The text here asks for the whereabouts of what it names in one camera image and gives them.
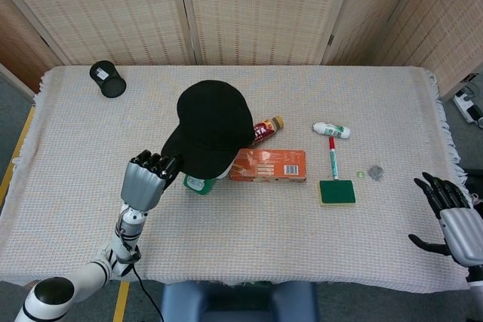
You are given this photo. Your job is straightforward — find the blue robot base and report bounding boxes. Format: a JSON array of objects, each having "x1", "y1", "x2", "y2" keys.
[{"x1": 158, "y1": 280, "x2": 318, "y2": 322}]

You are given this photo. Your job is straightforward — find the woven folding screen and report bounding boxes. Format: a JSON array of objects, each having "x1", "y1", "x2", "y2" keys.
[{"x1": 0, "y1": 0, "x2": 483, "y2": 103}]

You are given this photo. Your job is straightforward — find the green sponge brush with handle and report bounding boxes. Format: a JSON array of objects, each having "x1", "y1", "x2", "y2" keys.
[{"x1": 318, "y1": 136, "x2": 357, "y2": 208}]

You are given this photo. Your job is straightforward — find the orange cardboard box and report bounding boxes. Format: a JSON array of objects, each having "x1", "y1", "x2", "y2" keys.
[{"x1": 228, "y1": 148, "x2": 307, "y2": 182}]

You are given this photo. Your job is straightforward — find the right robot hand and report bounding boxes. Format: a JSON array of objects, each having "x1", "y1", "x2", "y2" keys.
[{"x1": 408, "y1": 171, "x2": 483, "y2": 267}]

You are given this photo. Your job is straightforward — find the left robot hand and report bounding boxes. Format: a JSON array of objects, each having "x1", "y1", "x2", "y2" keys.
[{"x1": 120, "y1": 149, "x2": 185, "y2": 213}]

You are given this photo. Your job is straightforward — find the white power strip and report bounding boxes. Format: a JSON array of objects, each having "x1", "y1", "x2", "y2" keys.
[{"x1": 452, "y1": 90, "x2": 483, "y2": 124}]

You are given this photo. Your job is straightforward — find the green jar with yellow lid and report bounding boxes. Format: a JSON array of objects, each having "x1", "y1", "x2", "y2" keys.
[{"x1": 183, "y1": 173, "x2": 217, "y2": 197}]

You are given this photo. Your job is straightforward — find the black mesh pen holder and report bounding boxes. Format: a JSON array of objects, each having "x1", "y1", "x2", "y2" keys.
[{"x1": 89, "y1": 60, "x2": 127, "y2": 99}]

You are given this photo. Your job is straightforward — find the small white green-labelled bottle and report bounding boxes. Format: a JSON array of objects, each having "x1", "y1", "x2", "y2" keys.
[{"x1": 312, "y1": 121, "x2": 352, "y2": 140}]

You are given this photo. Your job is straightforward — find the black baseball cap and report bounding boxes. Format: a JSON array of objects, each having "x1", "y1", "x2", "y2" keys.
[{"x1": 160, "y1": 79, "x2": 255, "y2": 179}]

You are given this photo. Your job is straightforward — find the brown Costa coffee bottle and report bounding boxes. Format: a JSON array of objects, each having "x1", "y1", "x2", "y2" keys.
[{"x1": 251, "y1": 115, "x2": 285, "y2": 146}]

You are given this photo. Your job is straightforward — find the white woven tablecloth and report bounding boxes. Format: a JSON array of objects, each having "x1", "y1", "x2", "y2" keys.
[{"x1": 0, "y1": 65, "x2": 483, "y2": 295}]

